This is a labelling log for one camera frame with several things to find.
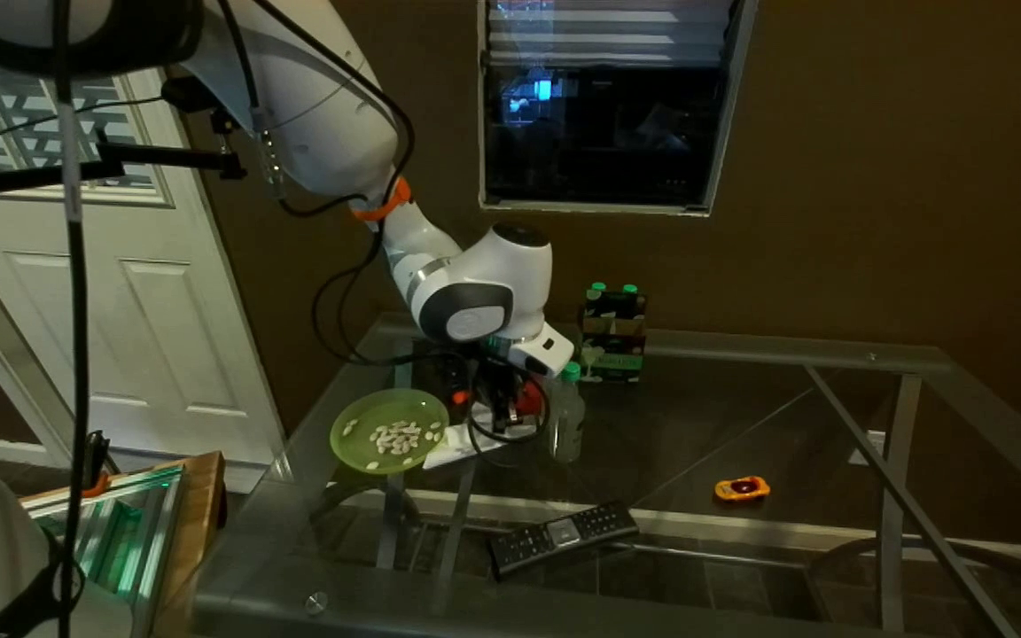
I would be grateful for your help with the white panel door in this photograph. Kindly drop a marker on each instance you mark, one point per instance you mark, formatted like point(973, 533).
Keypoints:
point(141, 333)

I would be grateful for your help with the black remote control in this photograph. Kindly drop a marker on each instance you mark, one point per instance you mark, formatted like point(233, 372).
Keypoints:
point(564, 537)

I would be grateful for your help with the white framed window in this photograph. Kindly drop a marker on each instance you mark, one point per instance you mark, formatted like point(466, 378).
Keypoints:
point(602, 120)

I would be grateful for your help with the small orange tape measure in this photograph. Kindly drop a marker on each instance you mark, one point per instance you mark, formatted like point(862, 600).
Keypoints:
point(742, 490)

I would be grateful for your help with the black tripod rod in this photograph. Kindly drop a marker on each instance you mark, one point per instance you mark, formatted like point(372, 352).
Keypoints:
point(132, 162)

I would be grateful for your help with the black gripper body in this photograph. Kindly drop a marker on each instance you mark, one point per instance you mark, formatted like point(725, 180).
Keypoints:
point(496, 378)

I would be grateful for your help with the small orange clamp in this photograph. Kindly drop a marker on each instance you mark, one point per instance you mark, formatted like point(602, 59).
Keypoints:
point(96, 464)

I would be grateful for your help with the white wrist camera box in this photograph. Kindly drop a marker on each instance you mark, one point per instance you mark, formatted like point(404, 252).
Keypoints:
point(545, 349)

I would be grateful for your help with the white paper napkin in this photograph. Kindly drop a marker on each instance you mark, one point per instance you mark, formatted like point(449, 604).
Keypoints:
point(458, 446)

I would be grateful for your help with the wooden framed glass panel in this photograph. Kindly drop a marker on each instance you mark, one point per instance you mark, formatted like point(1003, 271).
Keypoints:
point(132, 533)

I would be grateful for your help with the white wall outlet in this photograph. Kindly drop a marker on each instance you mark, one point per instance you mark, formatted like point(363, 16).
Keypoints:
point(869, 448)

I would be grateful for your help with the green round plate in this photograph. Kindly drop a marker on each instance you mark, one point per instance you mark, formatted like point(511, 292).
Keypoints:
point(355, 439)

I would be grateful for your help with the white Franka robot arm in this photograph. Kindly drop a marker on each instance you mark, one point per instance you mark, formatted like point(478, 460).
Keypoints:
point(298, 109)

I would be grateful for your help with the dark bottle green cap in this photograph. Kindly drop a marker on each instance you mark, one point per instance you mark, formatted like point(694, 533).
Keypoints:
point(597, 303)
point(633, 303)

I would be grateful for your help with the heaped white grains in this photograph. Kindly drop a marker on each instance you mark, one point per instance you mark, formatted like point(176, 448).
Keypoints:
point(395, 442)

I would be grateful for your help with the black green bottle pack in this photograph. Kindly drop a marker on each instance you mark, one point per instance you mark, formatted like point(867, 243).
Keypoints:
point(614, 356)

